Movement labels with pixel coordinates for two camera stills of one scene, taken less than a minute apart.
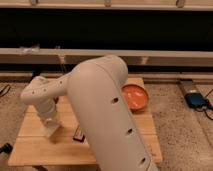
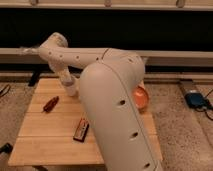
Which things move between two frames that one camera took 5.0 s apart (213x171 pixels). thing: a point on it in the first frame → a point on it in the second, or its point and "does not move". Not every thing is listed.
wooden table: (66, 147) does not move
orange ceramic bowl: (136, 97) does not move
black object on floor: (6, 148) does not move
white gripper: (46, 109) → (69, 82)
